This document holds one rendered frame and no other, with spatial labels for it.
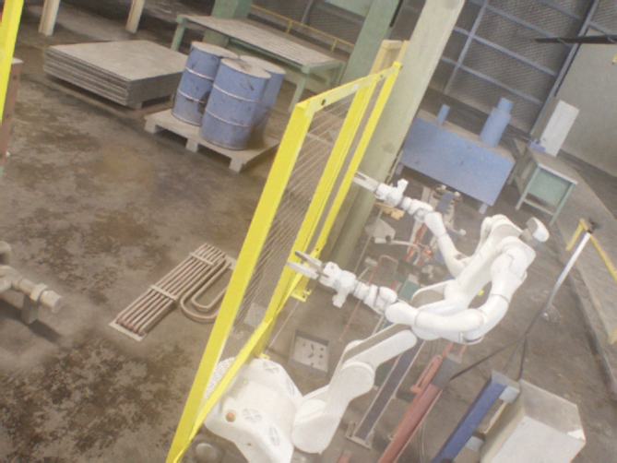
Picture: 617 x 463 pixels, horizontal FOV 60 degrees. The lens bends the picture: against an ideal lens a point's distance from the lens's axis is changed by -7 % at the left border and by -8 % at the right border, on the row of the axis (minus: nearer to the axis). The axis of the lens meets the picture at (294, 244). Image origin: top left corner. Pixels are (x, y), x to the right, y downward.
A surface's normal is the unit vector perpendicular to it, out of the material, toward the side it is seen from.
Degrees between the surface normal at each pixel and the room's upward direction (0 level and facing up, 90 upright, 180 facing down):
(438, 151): 90
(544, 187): 90
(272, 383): 73
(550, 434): 90
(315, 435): 90
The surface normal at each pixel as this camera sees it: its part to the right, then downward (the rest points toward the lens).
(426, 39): -0.27, 0.33
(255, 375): -0.07, 0.14
